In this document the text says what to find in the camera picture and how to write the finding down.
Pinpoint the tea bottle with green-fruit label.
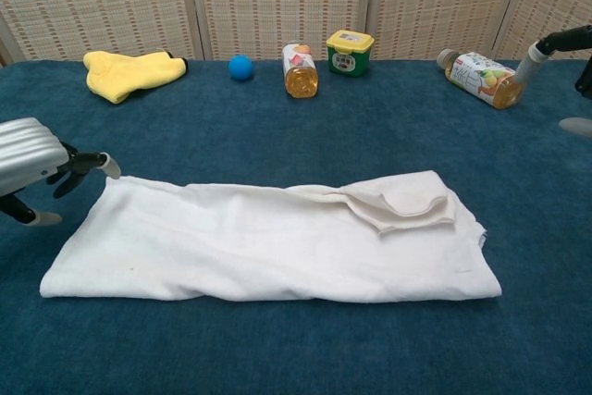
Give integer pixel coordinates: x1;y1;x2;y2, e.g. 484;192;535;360
437;48;529;110

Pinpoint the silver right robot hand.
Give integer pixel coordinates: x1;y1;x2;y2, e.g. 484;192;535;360
513;24;592;140

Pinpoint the yellow cloth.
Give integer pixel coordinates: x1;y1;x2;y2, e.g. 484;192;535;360
82;49;189;105

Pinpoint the blue-green table cover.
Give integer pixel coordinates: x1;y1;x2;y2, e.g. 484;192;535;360
0;57;592;395

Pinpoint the blue ball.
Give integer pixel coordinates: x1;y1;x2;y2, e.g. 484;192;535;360
228;55;256;81

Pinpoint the white T-shirt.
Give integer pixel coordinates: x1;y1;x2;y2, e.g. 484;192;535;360
39;169;504;306

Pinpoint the tea bottle with peach label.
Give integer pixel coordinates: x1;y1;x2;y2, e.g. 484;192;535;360
281;41;321;99

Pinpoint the green tub with yellow lid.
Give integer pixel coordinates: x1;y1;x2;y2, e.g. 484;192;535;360
326;29;375;77

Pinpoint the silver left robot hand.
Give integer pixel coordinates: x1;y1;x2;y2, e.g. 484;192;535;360
0;117;122;226

